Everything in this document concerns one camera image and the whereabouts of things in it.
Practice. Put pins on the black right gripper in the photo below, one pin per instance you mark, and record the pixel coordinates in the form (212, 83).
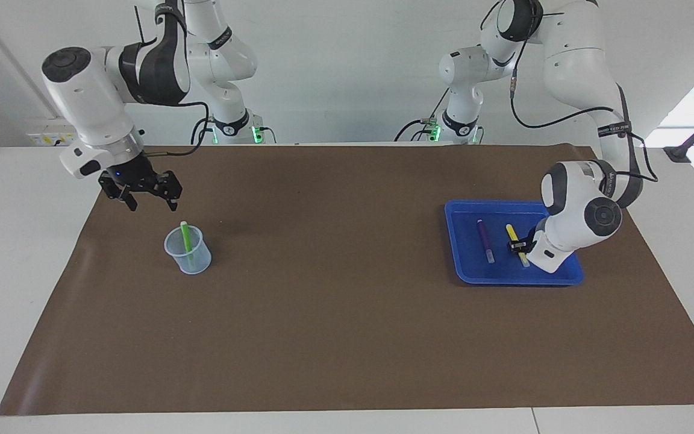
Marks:
(133, 178)

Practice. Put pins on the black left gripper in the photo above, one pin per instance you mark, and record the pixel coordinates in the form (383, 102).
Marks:
(532, 236)

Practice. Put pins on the yellow pen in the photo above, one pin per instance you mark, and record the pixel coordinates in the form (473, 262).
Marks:
(514, 235)

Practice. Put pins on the purple pen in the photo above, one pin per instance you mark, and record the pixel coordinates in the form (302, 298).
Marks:
(485, 241)

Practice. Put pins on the green pen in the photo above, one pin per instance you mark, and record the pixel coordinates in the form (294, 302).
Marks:
(186, 238)

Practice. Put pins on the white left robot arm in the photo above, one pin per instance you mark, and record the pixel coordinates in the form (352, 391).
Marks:
(582, 66)

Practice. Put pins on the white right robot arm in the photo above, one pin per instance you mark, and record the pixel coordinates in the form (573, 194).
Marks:
(94, 96)

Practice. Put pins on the blue plastic tray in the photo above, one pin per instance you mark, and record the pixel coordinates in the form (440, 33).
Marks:
(467, 241)

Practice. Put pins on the clear plastic cup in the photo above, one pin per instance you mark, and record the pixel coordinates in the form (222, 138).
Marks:
(199, 262)

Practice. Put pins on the green lit base connector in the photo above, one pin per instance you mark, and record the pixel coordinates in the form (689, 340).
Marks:
(432, 129)
(256, 134)

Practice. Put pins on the brown table mat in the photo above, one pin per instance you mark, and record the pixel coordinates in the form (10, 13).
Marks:
(347, 313)

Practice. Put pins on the white wall socket box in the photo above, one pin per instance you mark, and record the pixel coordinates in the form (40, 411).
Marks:
(52, 135)

